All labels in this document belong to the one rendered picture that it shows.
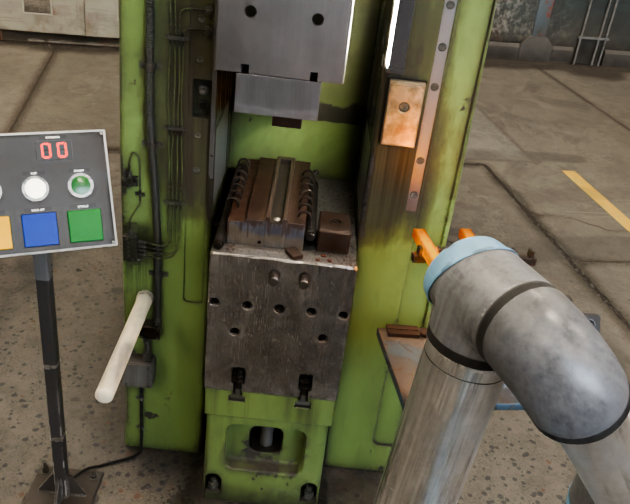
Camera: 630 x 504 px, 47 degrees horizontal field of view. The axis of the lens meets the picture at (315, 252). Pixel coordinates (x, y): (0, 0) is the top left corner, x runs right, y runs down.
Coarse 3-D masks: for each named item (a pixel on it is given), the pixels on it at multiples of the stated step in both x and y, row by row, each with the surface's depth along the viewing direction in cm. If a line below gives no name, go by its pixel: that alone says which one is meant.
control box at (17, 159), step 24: (0, 144) 164; (24, 144) 166; (72, 144) 170; (96, 144) 172; (0, 168) 164; (24, 168) 166; (48, 168) 168; (72, 168) 170; (96, 168) 172; (0, 192) 164; (24, 192) 166; (48, 192) 168; (72, 192) 170; (96, 192) 172; (0, 216) 164
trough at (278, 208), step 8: (280, 160) 220; (288, 160) 221; (280, 168) 218; (288, 168) 219; (280, 176) 213; (288, 176) 214; (280, 184) 208; (280, 192) 204; (280, 200) 199; (272, 208) 194; (280, 208) 195; (272, 216) 190; (280, 216) 191
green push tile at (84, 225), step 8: (72, 216) 169; (80, 216) 170; (88, 216) 171; (96, 216) 171; (72, 224) 169; (80, 224) 170; (88, 224) 171; (96, 224) 171; (72, 232) 169; (80, 232) 170; (88, 232) 171; (96, 232) 171; (72, 240) 169; (80, 240) 170; (88, 240) 171; (96, 240) 172
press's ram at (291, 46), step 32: (224, 0) 160; (256, 0) 160; (288, 0) 160; (320, 0) 160; (352, 0) 160; (224, 32) 164; (256, 32) 163; (288, 32) 163; (320, 32) 163; (224, 64) 167; (256, 64) 167; (288, 64) 167; (320, 64) 167
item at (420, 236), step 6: (414, 234) 181; (420, 234) 179; (426, 234) 180; (414, 240) 181; (420, 240) 177; (426, 240) 177; (426, 246) 174; (432, 246) 175; (426, 252) 172; (432, 252) 172; (438, 252) 172; (426, 258) 172; (432, 258) 169
